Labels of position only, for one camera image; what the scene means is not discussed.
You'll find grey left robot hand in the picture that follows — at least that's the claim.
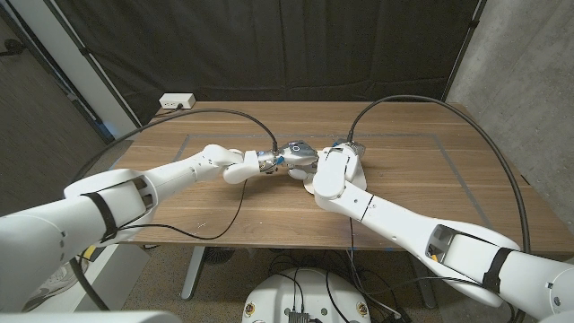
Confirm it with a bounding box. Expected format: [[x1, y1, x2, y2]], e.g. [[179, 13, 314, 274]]
[[267, 140, 320, 180]]

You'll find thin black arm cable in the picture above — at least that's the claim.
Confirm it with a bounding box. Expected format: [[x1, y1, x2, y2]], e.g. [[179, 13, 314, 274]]
[[348, 218, 485, 297], [118, 179, 248, 241]]

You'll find black round floor fan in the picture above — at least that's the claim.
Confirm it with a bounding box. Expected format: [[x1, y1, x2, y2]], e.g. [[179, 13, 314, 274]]
[[204, 247, 235, 266]]

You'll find white robot torso base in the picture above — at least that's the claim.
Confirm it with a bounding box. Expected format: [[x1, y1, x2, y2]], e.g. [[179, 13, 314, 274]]
[[241, 267, 372, 323]]

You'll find black power strip cord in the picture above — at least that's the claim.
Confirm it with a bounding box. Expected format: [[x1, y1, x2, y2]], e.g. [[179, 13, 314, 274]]
[[154, 103, 185, 118]]

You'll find grey table leg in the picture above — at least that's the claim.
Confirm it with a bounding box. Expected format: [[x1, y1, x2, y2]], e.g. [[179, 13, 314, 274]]
[[179, 245, 207, 301], [414, 268, 437, 310]]

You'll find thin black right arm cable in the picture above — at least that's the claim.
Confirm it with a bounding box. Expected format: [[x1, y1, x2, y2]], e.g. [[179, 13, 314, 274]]
[[348, 218, 485, 297]]

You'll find black backdrop stand pole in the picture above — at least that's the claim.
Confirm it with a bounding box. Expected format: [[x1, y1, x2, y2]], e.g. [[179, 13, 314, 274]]
[[44, 0, 144, 131], [441, 0, 488, 103]]

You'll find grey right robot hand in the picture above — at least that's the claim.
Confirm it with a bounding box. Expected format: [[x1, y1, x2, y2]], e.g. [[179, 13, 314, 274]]
[[334, 141, 367, 158]]

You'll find white square paper plate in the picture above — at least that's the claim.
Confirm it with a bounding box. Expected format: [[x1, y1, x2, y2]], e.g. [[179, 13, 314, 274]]
[[302, 156, 368, 195]]

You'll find grey tape outline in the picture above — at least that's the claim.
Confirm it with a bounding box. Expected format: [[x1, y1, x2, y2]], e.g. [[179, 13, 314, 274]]
[[129, 133, 508, 252]]

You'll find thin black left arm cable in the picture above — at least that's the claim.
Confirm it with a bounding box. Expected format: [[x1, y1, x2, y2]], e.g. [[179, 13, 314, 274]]
[[118, 179, 248, 241]]

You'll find white power strip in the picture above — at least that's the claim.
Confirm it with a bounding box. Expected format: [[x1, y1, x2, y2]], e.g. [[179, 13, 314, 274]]
[[158, 92, 197, 110]]

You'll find white floor cable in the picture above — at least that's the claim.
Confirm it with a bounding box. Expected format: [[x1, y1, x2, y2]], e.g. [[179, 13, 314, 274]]
[[356, 282, 401, 318]]

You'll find black backdrop curtain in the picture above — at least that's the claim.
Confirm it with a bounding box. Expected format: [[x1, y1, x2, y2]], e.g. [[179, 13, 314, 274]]
[[53, 0, 481, 127]]

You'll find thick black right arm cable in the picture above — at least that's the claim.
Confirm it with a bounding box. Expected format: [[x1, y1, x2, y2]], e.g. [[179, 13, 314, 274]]
[[346, 93, 533, 253]]

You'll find white sneaker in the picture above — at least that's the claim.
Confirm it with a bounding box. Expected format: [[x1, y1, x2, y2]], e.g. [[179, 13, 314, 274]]
[[24, 264, 89, 310]]

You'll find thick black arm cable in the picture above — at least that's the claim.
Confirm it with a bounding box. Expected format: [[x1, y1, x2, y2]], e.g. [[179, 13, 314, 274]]
[[69, 107, 280, 313], [346, 93, 533, 253]]

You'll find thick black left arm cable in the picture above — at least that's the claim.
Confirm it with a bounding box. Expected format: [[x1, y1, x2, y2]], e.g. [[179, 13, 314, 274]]
[[69, 107, 280, 313]]

